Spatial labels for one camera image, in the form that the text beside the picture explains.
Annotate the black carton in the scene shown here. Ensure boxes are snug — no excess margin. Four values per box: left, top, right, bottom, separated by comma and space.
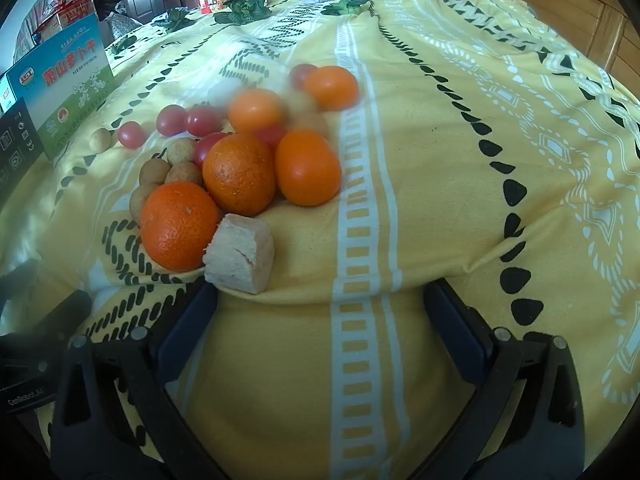
0, 97, 46, 211

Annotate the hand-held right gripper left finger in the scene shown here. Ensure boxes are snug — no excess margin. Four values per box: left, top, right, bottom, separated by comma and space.
50, 280, 231, 480

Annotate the smooth orange mandarin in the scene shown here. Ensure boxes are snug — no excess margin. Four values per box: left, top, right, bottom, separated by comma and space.
274, 130, 342, 207
302, 66, 360, 112
227, 88, 287, 134

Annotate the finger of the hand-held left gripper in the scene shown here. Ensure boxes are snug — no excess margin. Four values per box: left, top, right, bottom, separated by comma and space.
0, 287, 93, 341

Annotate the yellow printed blanket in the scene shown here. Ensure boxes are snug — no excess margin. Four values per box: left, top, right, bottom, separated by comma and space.
0, 0, 640, 480

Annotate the large dimpled orange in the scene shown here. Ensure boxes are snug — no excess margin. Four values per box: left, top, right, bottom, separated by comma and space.
202, 132, 277, 217
140, 181, 221, 272

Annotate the cluster of brown longans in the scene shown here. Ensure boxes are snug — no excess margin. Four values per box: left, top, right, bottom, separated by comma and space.
89, 127, 203, 223

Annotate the blue and green carton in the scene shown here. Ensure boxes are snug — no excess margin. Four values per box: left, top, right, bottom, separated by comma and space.
5, 12, 115, 163

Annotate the cluster of cherry tomatoes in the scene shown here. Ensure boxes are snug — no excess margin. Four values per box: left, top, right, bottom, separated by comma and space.
117, 62, 321, 171

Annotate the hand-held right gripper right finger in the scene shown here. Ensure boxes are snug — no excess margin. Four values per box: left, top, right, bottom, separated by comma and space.
422, 277, 586, 480

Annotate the red printed cardboard box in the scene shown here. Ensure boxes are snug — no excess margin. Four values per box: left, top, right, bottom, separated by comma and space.
32, 0, 101, 43

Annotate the wooden wardrobe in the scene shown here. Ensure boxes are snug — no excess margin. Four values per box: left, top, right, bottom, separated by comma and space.
502, 0, 640, 91

